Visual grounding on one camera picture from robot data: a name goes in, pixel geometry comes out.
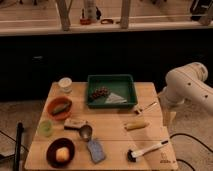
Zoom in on grey cloth in tray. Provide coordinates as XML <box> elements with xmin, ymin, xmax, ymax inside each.
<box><xmin>106</xmin><ymin>93</ymin><xmax>127</xmax><ymax>104</ymax></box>

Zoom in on black cable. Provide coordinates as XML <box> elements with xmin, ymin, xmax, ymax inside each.
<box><xmin>169</xmin><ymin>132</ymin><xmax>213</xmax><ymax>171</ymax></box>

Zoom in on black pole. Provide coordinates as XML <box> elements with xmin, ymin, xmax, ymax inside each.
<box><xmin>13</xmin><ymin>122</ymin><xmax>24</xmax><ymax>171</ymax></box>

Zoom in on metal cup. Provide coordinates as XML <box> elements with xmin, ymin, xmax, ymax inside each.
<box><xmin>79</xmin><ymin>125</ymin><xmax>93</xmax><ymax>142</ymax></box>

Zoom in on white handled dish brush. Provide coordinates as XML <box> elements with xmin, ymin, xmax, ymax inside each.
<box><xmin>127</xmin><ymin>140</ymin><xmax>169</xmax><ymax>162</ymax></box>

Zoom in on blue sponge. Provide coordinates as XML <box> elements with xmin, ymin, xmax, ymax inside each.
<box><xmin>87</xmin><ymin>139</ymin><xmax>106</xmax><ymax>164</ymax></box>

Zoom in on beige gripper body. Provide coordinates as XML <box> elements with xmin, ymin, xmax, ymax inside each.
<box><xmin>158</xmin><ymin>88</ymin><xmax>176</xmax><ymax>127</ymax></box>

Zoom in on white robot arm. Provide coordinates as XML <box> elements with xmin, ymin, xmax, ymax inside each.
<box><xmin>158</xmin><ymin>62</ymin><xmax>213</xmax><ymax>126</ymax></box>

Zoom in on small wooden handled tool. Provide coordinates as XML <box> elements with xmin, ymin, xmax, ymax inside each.
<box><xmin>134</xmin><ymin>102</ymin><xmax>157</xmax><ymax>115</ymax></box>

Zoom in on green pickle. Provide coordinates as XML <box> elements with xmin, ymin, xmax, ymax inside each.
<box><xmin>52</xmin><ymin>102</ymin><xmax>71</xmax><ymax>115</ymax></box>

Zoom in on orange bowl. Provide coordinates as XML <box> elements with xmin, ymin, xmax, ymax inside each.
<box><xmin>46</xmin><ymin>97</ymin><xmax>72</xmax><ymax>121</ymax></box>

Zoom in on dark brown plate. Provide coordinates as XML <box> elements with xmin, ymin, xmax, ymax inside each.
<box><xmin>46</xmin><ymin>138</ymin><xmax>75</xmax><ymax>168</ymax></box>

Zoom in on green plastic tray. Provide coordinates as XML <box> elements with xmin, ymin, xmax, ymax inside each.
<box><xmin>86</xmin><ymin>74</ymin><xmax>138</xmax><ymax>109</ymax></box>

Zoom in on white cup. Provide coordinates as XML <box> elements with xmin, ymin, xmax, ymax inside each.
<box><xmin>58</xmin><ymin>77</ymin><xmax>72</xmax><ymax>93</ymax></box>

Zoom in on dark grape bunch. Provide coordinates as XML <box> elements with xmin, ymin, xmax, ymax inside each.
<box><xmin>90</xmin><ymin>87</ymin><xmax>110</xmax><ymax>100</ymax></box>

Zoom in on yellow banana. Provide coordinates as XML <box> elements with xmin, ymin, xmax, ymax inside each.
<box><xmin>124</xmin><ymin>121</ymin><xmax>149</xmax><ymax>131</ymax></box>

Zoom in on brown sponge block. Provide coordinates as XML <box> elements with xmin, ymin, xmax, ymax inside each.
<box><xmin>64</xmin><ymin>118</ymin><xmax>87</xmax><ymax>130</ymax></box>

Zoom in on small green cup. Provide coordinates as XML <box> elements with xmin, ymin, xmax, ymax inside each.
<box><xmin>38</xmin><ymin>120</ymin><xmax>53</xmax><ymax>137</ymax></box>

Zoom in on wooden table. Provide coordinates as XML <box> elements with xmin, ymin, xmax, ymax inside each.
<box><xmin>25</xmin><ymin>82</ymin><xmax>178</xmax><ymax>171</ymax></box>

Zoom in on yellow round fruit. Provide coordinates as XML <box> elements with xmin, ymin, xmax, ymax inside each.
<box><xmin>56</xmin><ymin>147</ymin><xmax>69</xmax><ymax>163</ymax></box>

